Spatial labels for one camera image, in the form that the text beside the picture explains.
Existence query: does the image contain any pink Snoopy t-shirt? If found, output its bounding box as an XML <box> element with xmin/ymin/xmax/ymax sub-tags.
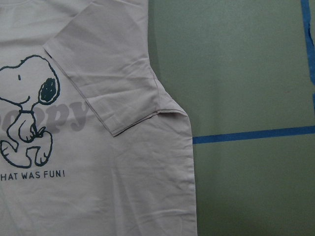
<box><xmin>0</xmin><ymin>0</ymin><xmax>197</xmax><ymax>236</ymax></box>

